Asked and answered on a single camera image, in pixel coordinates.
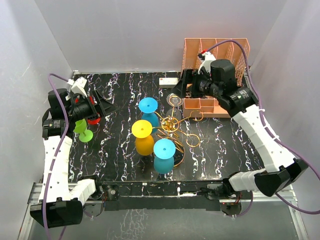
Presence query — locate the clear wine glass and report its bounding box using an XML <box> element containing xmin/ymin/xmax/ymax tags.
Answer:
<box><xmin>165</xmin><ymin>93</ymin><xmax>184</xmax><ymax>121</ymax></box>

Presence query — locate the green wine glass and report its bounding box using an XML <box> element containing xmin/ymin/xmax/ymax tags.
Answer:
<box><xmin>73</xmin><ymin>119</ymin><xmax>93</xmax><ymax>143</ymax></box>

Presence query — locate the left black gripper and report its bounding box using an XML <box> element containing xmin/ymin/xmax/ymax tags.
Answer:
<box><xmin>67</xmin><ymin>90</ymin><xmax>118</xmax><ymax>122</ymax></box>

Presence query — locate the blue wine glass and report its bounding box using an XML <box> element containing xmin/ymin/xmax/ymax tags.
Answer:
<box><xmin>138</xmin><ymin>97</ymin><xmax>159</xmax><ymax>128</ymax></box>
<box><xmin>153</xmin><ymin>139</ymin><xmax>176</xmax><ymax>174</ymax></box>

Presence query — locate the yellow wine glass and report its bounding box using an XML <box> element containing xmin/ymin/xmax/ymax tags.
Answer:
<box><xmin>131</xmin><ymin>119</ymin><xmax>155</xmax><ymax>156</ymax></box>

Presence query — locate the blue wine glass front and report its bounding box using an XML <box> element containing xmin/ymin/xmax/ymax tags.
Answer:
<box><xmin>153</xmin><ymin>139</ymin><xmax>176</xmax><ymax>174</ymax></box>

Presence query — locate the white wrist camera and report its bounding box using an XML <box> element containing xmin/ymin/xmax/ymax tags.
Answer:
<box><xmin>197</xmin><ymin>50</ymin><xmax>217</xmax><ymax>75</ymax></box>
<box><xmin>67</xmin><ymin>77</ymin><xmax>88</xmax><ymax>98</ymax></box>

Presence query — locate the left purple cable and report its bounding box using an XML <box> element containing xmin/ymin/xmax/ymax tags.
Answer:
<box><xmin>39</xmin><ymin>72</ymin><xmax>76</xmax><ymax>240</ymax></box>

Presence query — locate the blue wine glass rear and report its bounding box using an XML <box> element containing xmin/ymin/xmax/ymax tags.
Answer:
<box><xmin>138</xmin><ymin>97</ymin><xmax>159</xmax><ymax>128</ymax></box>

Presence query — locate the pink desk file organizer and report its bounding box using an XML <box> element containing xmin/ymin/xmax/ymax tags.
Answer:
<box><xmin>181</xmin><ymin>38</ymin><xmax>246</xmax><ymax>118</ymax></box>

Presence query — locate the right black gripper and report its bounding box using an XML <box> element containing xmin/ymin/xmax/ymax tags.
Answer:
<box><xmin>171</xmin><ymin>68</ymin><xmax>222</xmax><ymax>99</ymax></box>

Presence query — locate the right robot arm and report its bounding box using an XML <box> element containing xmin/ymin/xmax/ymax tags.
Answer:
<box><xmin>172</xmin><ymin>59</ymin><xmax>308</xmax><ymax>199</ymax></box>

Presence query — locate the red wine glass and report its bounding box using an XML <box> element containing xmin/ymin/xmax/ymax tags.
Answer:
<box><xmin>75</xmin><ymin>96</ymin><xmax>101</xmax><ymax>125</ymax></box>

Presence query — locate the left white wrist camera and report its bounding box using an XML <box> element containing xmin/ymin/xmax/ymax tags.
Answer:
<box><xmin>67</xmin><ymin>77</ymin><xmax>88</xmax><ymax>98</ymax></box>

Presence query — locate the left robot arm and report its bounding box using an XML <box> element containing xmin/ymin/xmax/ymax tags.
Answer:
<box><xmin>30</xmin><ymin>88</ymin><xmax>118</xmax><ymax>229</ymax></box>

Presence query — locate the white small box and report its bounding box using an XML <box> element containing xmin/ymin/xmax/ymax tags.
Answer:
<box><xmin>159</xmin><ymin>77</ymin><xmax>179</xmax><ymax>89</ymax></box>

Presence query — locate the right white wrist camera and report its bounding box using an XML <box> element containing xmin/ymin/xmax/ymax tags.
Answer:
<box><xmin>197</xmin><ymin>50</ymin><xmax>217</xmax><ymax>75</ymax></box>

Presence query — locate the gold wire glass rack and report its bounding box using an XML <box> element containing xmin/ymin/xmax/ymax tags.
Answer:
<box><xmin>153</xmin><ymin>106</ymin><xmax>204</xmax><ymax>168</ymax></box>

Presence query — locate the black base frame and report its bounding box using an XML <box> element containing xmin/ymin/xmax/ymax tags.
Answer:
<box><xmin>27</xmin><ymin>178</ymin><xmax>298</xmax><ymax>213</ymax></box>

